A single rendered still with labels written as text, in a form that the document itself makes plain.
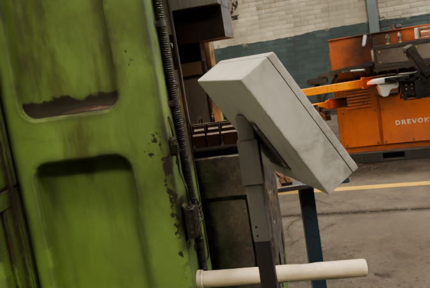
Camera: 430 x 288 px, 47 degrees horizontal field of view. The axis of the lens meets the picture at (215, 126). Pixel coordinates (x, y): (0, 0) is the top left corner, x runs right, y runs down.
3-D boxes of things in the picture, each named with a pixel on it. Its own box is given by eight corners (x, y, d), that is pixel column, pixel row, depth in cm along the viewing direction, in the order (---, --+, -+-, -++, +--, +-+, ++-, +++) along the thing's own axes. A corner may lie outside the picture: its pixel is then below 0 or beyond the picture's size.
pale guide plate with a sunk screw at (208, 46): (216, 65, 198) (209, 22, 196) (212, 66, 190) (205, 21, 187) (211, 66, 199) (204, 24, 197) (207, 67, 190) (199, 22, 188)
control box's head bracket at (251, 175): (293, 169, 115) (285, 111, 113) (292, 185, 102) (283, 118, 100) (247, 175, 117) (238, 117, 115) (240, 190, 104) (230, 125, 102)
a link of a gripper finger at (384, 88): (370, 99, 154) (400, 95, 153) (368, 80, 154) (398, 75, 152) (368, 98, 157) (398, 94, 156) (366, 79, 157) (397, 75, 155)
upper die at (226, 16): (234, 38, 170) (230, 9, 168) (225, 36, 150) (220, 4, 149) (118, 57, 178) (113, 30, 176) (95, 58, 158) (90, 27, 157)
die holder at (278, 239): (285, 244, 193) (269, 131, 187) (281, 290, 156) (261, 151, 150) (148, 256, 203) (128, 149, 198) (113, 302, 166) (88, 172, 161)
